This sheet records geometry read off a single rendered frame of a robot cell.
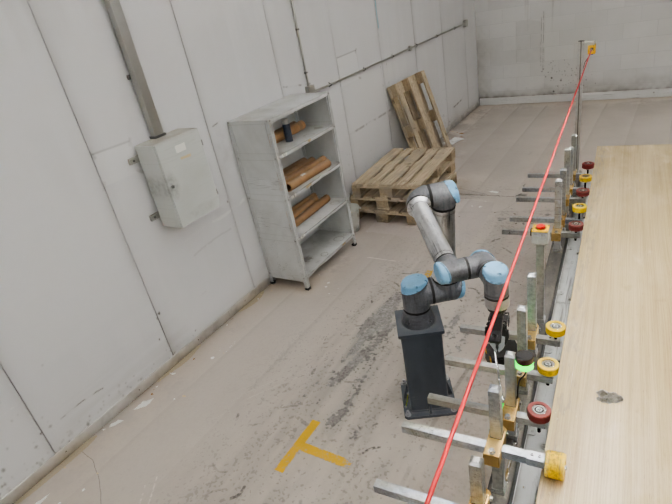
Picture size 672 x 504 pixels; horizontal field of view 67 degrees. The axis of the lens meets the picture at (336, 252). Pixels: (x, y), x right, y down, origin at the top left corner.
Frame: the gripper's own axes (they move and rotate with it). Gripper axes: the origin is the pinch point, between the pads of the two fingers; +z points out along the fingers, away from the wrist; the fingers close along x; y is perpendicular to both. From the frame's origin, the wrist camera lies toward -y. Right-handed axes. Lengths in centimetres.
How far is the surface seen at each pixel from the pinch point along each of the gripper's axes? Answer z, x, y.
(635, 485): 7, -47, -42
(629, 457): 7, -46, -32
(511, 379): -2.6, -8.4, -17.5
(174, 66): -106, 247, 128
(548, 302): 28, -10, 77
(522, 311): -14.6, -8.2, 7.7
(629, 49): 30, -43, 776
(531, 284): -11.0, -7.9, 32.6
